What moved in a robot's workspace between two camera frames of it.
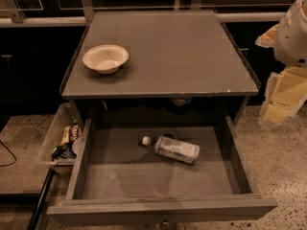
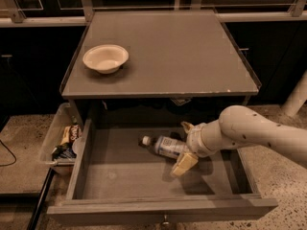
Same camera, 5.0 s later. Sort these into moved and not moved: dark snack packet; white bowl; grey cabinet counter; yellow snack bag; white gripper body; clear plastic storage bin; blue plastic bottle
Moved: white gripper body
Not moved: dark snack packet; yellow snack bag; grey cabinet counter; white bowl; clear plastic storage bin; blue plastic bottle
